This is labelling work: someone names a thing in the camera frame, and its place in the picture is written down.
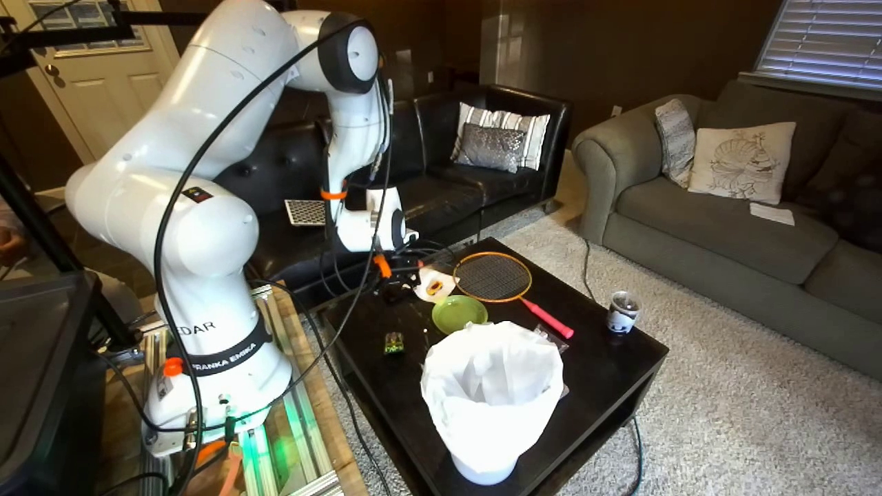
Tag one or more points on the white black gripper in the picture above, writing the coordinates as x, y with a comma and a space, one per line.
379, 228

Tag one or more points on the green toy car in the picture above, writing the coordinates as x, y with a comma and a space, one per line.
393, 342

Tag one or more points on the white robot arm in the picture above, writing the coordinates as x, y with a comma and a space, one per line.
155, 190

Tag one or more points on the black leather sofa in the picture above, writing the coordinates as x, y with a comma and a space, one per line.
439, 197

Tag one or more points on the crumpled paper wrapper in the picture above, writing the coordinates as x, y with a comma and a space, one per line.
434, 284

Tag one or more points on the black coffee table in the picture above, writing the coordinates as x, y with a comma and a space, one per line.
604, 379

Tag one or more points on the green bowl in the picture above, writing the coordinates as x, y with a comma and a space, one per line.
455, 313

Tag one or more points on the orange badminton racket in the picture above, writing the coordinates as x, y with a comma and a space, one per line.
496, 276

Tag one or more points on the grey shiny cushion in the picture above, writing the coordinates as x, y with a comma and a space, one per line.
492, 148

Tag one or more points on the white striped cushion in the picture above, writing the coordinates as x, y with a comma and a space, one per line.
505, 120

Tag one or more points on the white bag lined bin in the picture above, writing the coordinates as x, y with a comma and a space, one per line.
492, 392

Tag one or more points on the silver drink can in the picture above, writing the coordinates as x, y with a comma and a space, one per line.
620, 313

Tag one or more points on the white door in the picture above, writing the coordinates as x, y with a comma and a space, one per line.
94, 88

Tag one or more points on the grey patterned cushion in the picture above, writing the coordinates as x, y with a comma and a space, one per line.
677, 133

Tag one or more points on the cream printed cushion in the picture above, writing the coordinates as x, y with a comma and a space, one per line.
742, 160

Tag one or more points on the white paper on sofa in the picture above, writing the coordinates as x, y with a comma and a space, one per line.
773, 214

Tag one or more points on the grey fabric sofa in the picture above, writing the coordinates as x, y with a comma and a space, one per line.
818, 281

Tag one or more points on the window blinds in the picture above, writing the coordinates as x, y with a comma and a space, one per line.
827, 43

